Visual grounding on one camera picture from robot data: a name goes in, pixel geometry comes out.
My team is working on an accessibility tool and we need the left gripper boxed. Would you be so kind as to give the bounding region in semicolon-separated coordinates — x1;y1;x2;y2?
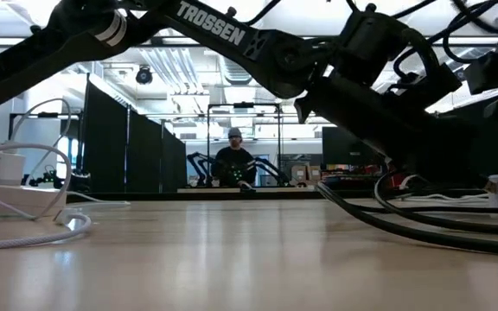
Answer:
294;8;492;181

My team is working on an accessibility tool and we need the background table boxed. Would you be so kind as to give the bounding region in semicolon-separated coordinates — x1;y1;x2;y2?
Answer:
176;186;319;194

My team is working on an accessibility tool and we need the black aluminium table frame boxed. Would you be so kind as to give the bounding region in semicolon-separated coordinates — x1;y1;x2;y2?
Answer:
67;189;380;202

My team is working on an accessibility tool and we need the white USB charger cube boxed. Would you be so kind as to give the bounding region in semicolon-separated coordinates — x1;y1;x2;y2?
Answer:
0;150;27;187

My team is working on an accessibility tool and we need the black round ceiling device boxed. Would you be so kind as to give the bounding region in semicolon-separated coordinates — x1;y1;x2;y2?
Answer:
135;64;154;86

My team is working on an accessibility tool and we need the person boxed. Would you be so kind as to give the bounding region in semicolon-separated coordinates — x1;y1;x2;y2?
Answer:
211;126;259;187

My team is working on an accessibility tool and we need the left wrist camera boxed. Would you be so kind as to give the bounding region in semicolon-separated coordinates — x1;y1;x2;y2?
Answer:
404;60;464;111

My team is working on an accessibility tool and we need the black monitor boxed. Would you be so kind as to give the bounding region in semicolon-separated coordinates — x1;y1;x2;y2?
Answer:
321;126;380;166

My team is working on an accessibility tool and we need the black background rig frame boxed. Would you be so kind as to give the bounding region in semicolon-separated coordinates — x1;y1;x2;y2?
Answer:
206;102;283;187

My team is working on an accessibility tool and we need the white power strip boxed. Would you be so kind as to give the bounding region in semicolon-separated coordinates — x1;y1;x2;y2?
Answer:
0;183;67;213

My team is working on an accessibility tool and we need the black USB cable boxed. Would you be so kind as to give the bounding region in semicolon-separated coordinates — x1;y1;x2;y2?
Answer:
316;172;498;257

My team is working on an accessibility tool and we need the black partition wall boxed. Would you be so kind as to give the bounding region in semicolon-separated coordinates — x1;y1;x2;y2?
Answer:
83;79;188;194

